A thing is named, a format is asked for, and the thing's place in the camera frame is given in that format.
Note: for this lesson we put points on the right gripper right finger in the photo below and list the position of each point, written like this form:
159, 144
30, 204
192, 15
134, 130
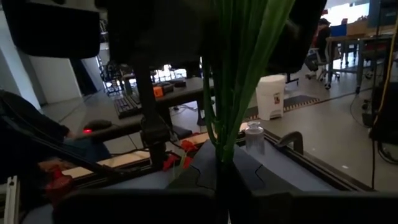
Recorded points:
280, 205

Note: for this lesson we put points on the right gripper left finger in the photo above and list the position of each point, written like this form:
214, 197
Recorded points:
140, 208

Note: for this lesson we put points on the red artificial flower spray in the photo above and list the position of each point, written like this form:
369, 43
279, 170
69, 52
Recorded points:
186, 145

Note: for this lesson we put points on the white blossom flower spray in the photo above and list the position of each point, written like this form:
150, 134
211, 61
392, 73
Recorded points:
236, 77

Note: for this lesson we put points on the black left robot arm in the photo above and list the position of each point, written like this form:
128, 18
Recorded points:
150, 109

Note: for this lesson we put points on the clear glass vase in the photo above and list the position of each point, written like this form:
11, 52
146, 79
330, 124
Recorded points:
254, 140

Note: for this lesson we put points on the black computer mouse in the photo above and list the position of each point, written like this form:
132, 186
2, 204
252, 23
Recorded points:
96, 125

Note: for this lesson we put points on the person's hand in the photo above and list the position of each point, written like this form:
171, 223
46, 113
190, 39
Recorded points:
71, 134

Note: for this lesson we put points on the black keyboard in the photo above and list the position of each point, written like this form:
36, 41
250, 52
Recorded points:
127, 105

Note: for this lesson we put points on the black yellow striped floor mat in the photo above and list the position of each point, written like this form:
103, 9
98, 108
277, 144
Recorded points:
298, 101

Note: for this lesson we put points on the white trash bin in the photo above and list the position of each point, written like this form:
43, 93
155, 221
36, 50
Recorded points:
269, 99

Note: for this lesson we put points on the orange cube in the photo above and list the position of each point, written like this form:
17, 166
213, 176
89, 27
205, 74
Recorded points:
158, 91

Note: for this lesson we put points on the dark grey desk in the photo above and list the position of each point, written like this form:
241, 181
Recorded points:
183, 93

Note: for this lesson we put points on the black rolling cart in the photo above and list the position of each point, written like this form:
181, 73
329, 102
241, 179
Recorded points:
112, 77

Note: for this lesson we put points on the black equipment stand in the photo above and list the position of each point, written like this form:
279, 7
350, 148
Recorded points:
387, 124

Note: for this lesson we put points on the person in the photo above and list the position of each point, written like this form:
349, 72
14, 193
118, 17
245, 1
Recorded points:
25, 124
323, 34

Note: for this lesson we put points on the black office chair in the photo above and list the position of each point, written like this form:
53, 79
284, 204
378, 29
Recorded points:
295, 40

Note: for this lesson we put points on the wooden work table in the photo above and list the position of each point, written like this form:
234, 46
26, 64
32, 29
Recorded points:
357, 39

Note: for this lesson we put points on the blue box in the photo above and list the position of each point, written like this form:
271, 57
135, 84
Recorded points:
338, 30

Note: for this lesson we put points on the cardboard box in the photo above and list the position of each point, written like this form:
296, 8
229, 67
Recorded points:
357, 28

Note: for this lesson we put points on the large black panel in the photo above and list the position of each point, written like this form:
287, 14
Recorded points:
49, 28

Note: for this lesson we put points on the black table frame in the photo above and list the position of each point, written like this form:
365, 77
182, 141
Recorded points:
323, 171

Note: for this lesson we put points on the white metal bracket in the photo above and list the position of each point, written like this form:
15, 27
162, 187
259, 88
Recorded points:
12, 202

